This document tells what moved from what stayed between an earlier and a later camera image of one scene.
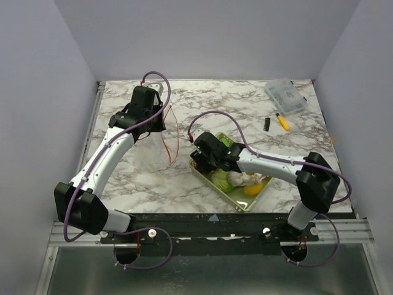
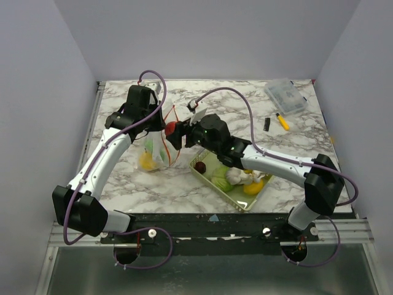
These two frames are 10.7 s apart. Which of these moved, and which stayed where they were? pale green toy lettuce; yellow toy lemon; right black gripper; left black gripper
Moved: right black gripper
Stayed: pale green toy lettuce; yellow toy lemon; left black gripper
